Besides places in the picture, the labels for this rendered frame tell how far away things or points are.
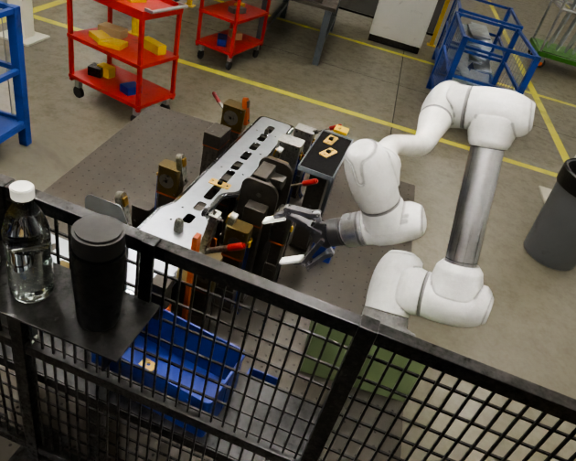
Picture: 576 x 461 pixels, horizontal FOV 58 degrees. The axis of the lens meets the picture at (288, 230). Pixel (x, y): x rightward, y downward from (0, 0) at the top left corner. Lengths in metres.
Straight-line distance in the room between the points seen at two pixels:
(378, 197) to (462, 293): 0.61
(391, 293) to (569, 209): 2.53
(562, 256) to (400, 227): 3.09
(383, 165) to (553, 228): 3.10
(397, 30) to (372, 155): 7.22
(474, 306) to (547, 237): 2.57
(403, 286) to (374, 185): 0.62
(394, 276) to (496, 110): 0.60
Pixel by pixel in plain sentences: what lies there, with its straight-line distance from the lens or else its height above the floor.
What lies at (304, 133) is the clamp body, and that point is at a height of 1.05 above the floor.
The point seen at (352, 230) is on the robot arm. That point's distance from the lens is 1.32.
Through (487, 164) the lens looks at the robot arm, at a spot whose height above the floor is 1.45.
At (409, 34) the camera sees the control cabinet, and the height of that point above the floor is 0.25.
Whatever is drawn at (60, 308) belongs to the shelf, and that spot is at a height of 1.43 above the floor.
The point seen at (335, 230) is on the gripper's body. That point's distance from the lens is 1.34.
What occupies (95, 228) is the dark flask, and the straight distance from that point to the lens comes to 0.76.
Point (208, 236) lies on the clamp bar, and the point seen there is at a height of 1.14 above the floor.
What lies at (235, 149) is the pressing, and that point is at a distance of 2.26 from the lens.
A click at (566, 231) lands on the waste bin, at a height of 0.34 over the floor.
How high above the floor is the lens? 2.08
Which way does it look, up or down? 36 degrees down
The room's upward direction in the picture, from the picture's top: 15 degrees clockwise
